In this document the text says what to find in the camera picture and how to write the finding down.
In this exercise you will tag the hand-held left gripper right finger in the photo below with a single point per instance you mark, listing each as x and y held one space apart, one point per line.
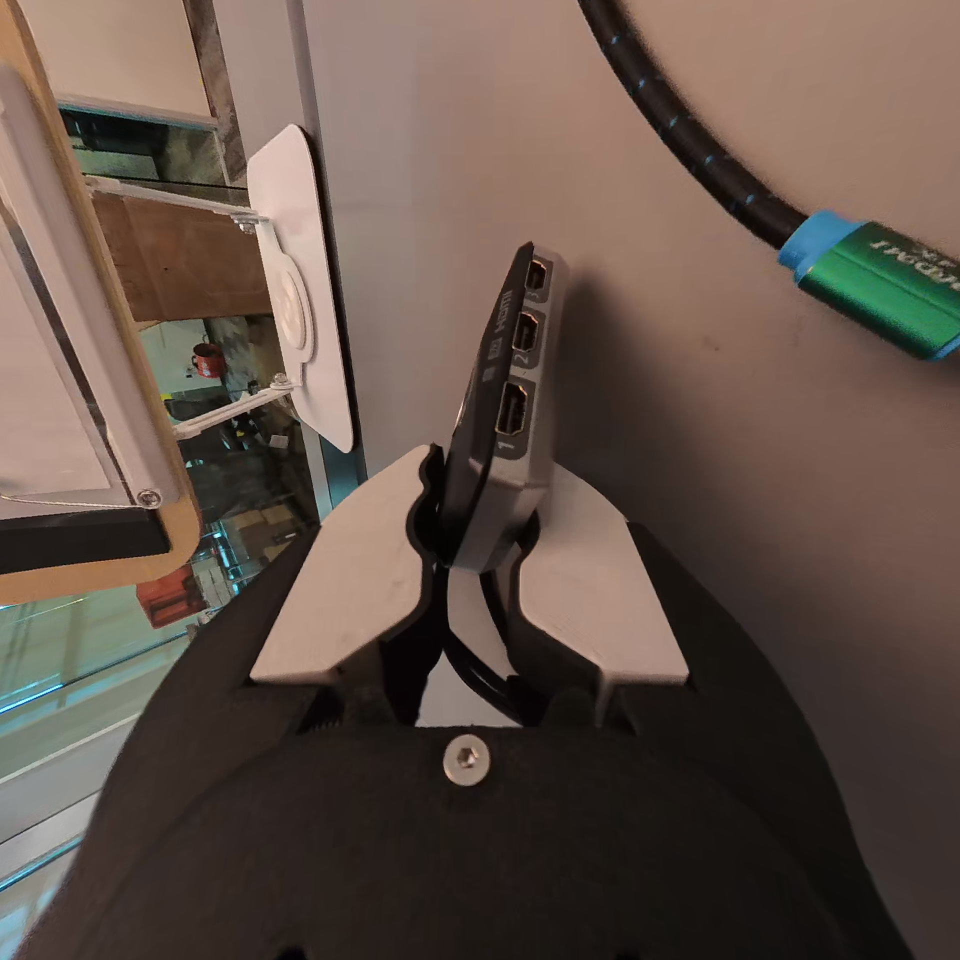
600 592

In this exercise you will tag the red container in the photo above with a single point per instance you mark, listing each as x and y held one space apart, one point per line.
206 360

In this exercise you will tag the grey hdmi switch box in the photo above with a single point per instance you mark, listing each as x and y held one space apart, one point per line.
487 525

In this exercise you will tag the orange box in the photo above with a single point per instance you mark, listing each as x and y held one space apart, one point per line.
169 600

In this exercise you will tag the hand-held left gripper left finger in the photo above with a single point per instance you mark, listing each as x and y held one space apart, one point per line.
352 585

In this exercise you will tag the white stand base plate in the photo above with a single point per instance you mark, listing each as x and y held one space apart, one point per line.
300 225

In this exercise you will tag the wooden framed sign board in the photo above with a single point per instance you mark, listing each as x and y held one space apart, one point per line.
45 420

